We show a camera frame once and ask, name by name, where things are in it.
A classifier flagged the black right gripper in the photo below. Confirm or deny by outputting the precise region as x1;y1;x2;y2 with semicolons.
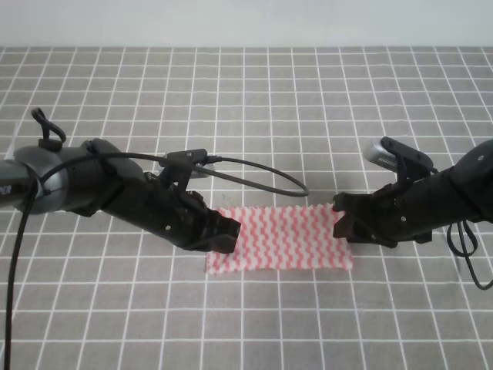
333;183;431;247

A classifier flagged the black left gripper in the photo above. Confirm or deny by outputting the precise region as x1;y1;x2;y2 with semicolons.
103;173;241;253

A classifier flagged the pink wavy striped towel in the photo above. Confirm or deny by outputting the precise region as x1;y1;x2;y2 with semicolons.
205;203;353;274

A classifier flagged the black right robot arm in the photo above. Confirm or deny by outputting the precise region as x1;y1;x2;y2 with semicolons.
333;136;492;248

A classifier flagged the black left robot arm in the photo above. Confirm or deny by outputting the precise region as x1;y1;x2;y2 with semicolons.
1;139;240;254

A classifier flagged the grey grid tablecloth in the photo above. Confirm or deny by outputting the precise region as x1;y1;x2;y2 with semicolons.
1;47;492;369

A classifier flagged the black left camera cable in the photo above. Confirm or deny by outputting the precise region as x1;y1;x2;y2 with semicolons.
0;107;311;370

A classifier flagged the black camera cable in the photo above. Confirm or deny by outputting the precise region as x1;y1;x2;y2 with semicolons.
0;107;311;370
429;165;493;291

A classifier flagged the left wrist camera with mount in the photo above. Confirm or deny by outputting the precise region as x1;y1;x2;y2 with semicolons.
158;149;209;192

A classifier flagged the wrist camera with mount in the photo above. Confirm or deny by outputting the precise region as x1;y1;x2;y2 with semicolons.
158;149;209;192
363;136;434;182

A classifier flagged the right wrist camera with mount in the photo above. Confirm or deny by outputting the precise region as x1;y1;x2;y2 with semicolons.
363;136;434;182

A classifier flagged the black right camera cable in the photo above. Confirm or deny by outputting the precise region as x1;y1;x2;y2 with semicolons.
429;165;493;291

